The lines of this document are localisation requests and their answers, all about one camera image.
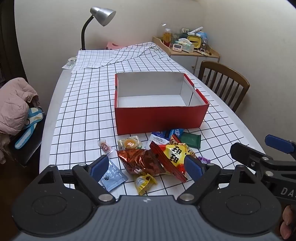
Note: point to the green printed box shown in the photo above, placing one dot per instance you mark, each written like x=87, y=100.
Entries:
x=185, y=30

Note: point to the brown wooden chair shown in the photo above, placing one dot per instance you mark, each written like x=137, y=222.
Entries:
x=240, y=81

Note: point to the green snack packet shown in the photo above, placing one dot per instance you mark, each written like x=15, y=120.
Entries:
x=190, y=140

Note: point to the small clear candy wrapper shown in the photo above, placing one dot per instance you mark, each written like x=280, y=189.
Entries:
x=105, y=146

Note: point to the red yellow snack bag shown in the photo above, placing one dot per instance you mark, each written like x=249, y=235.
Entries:
x=172, y=155

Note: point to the red cardboard box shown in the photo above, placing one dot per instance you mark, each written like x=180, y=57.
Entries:
x=161, y=118

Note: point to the white blue snack packet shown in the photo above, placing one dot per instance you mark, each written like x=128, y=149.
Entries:
x=157, y=139

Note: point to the small yellow snack packet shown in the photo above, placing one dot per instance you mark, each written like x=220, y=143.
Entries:
x=143, y=183

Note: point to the silver desk lamp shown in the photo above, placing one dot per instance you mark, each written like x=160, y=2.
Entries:
x=103, y=15

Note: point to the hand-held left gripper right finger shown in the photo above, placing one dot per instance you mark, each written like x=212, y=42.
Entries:
x=193, y=168

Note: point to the yellow tissue holder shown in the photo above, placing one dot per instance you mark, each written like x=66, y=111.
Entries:
x=195, y=41

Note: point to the blue white pouch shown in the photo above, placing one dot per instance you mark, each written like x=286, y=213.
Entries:
x=203, y=36

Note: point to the clear yellow jelly packet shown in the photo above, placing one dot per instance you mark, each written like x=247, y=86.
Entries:
x=129, y=143

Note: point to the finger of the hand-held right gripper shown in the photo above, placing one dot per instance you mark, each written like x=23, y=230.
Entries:
x=242, y=151
x=277, y=141

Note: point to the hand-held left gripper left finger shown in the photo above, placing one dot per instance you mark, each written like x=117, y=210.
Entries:
x=100, y=165

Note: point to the wooden grey cabinet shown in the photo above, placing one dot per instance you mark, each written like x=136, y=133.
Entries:
x=185, y=60

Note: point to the orange drink bottle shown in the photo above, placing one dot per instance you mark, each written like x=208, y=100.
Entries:
x=167, y=38

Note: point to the white kitchen timer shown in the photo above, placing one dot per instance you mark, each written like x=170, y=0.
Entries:
x=177, y=46

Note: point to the clear glass dome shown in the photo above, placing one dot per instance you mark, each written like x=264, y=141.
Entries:
x=163, y=26

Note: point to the purple candy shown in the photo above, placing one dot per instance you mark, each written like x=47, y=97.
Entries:
x=203, y=159

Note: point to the pale green tissue box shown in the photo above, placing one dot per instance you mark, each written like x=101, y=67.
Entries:
x=186, y=46

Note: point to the brown foil snack bag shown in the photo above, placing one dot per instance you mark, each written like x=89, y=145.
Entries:
x=138, y=162

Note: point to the pink padded jacket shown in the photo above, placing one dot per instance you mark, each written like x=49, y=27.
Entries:
x=13, y=104

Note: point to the clear plastic packet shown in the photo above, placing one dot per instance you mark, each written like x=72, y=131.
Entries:
x=69, y=62

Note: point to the blue white bag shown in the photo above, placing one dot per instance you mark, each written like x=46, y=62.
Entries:
x=25, y=136

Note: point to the light blue sachet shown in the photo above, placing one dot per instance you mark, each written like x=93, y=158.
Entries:
x=114, y=177

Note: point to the person's right hand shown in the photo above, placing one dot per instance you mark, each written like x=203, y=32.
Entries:
x=288, y=217

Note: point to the white checked tablecloth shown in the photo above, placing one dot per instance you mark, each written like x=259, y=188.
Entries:
x=87, y=104

